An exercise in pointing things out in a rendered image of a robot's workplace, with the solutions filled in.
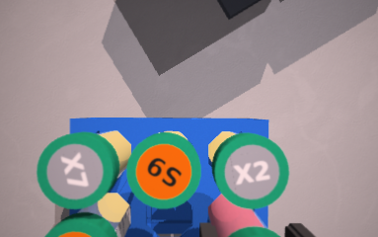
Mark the pink tube with green cap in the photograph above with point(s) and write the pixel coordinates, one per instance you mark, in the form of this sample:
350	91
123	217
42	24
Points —
233	221

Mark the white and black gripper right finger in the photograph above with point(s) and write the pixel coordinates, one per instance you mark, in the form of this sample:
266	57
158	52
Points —
297	230

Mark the blue tube rack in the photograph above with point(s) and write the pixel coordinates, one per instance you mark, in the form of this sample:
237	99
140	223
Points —
200	132

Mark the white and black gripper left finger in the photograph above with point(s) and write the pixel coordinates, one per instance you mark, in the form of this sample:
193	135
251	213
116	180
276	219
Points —
207	230

